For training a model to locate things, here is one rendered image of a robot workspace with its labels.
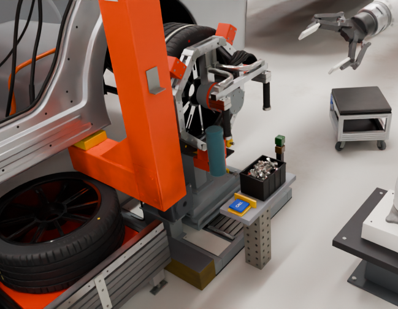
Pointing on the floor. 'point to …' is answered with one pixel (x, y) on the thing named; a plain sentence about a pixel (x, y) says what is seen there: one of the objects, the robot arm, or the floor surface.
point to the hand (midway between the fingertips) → (317, 51)
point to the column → (258, 240)
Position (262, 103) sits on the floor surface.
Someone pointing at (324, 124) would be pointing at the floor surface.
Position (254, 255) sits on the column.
